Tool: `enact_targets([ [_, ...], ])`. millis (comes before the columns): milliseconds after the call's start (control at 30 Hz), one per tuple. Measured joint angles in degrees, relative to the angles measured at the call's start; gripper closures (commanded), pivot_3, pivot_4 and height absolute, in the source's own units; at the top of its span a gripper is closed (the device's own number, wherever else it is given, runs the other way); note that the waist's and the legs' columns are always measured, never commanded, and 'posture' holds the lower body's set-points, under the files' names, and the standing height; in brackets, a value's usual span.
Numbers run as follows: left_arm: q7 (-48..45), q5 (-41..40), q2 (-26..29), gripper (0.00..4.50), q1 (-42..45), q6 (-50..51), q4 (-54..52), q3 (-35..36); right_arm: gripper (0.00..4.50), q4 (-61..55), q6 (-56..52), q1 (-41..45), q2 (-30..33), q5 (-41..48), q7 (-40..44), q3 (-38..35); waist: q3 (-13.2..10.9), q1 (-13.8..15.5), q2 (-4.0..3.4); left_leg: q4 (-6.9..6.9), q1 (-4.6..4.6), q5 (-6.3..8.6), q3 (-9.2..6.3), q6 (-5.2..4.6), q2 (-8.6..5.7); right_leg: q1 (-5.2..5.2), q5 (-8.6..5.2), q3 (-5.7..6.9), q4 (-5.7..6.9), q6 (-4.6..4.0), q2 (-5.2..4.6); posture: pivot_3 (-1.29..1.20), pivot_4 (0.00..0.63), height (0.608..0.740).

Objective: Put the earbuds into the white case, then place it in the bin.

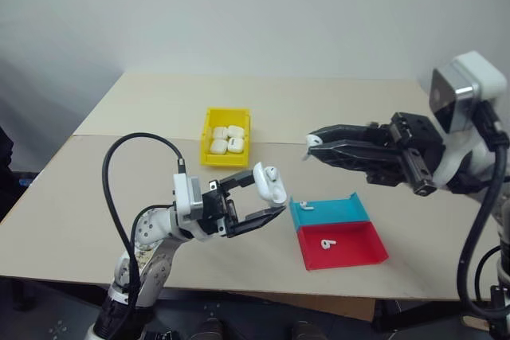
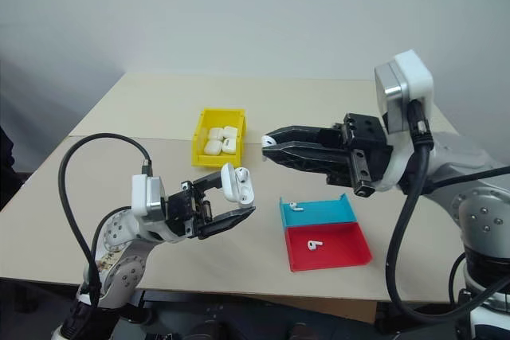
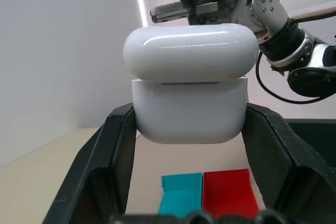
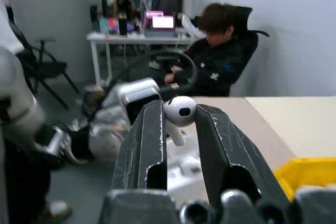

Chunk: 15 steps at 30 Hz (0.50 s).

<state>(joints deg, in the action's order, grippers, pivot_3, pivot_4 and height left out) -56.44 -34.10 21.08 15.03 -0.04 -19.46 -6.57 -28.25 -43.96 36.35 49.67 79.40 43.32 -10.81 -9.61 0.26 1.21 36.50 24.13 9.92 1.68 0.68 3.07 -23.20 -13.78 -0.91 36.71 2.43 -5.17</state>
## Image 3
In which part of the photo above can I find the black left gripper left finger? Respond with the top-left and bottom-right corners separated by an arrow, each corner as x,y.
44,102 -> 138,224

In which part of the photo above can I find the red brick-pattern tray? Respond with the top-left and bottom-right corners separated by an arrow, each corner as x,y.
202,168 -> 260,213

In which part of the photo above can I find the teal brick-pattern tray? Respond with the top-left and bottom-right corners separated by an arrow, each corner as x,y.
157,172 -> 203,216

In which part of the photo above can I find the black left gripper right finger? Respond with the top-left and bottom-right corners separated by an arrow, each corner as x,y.
240,102 -> 336,224

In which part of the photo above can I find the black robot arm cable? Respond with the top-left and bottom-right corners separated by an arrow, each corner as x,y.
255,49 -> 322,103

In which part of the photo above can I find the white charging case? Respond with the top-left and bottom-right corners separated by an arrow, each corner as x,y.
122,23 -> 259,145

